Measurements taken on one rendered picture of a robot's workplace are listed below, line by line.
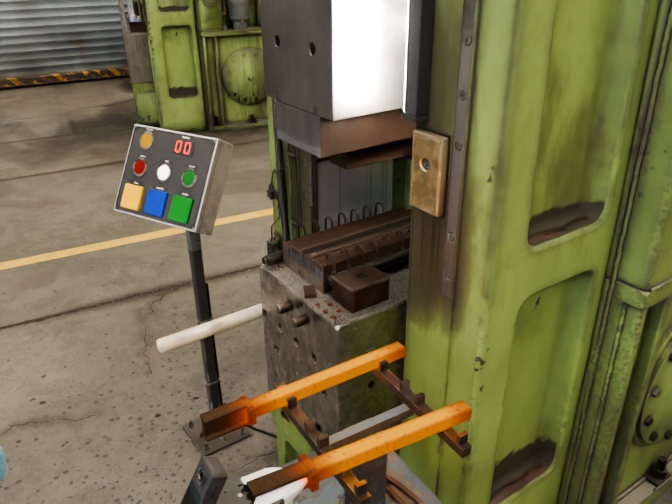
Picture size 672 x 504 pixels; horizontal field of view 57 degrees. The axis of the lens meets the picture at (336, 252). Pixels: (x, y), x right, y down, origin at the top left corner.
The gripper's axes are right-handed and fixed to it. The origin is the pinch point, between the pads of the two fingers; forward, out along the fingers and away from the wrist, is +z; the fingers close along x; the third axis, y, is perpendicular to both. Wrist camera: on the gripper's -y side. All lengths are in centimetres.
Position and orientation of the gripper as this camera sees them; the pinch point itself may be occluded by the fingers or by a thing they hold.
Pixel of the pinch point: (296, 475)
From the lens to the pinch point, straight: 99.9
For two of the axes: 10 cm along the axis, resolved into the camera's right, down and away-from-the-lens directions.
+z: 8.7, -2.3, 4.4
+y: 0.0, 8.9, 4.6
